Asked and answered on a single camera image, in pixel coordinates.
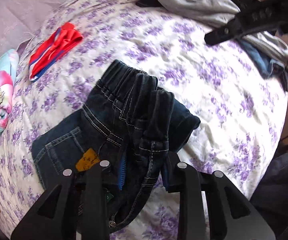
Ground dark blue denim jeans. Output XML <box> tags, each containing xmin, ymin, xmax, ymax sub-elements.
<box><xmin>31</xmin><ymin>60</ymin><xmax>200</xmax><ymax>232</ymax></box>

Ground black garment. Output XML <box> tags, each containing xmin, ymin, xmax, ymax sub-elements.
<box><xmin>135</xmin><ymin>0</ymin><xmax>163</xmax><ymax>8</ymax></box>

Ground grey sweatpants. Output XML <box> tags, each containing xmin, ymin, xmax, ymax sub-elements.
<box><xmin>158</xmin><ymin>0</ymin><xmax>288</xmax><ymax>76</ymax></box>

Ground red folded shorts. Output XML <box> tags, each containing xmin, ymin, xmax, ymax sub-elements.
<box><xmin>29</xmin><ymin>22</ymin><xmax>83</xmax><ymax>82</ymax></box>

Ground light blue jeans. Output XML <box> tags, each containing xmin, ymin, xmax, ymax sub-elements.
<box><xmin>237</xmin><ymin>39</ymin><xmax>288</xmax><ymax>92</ymax></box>

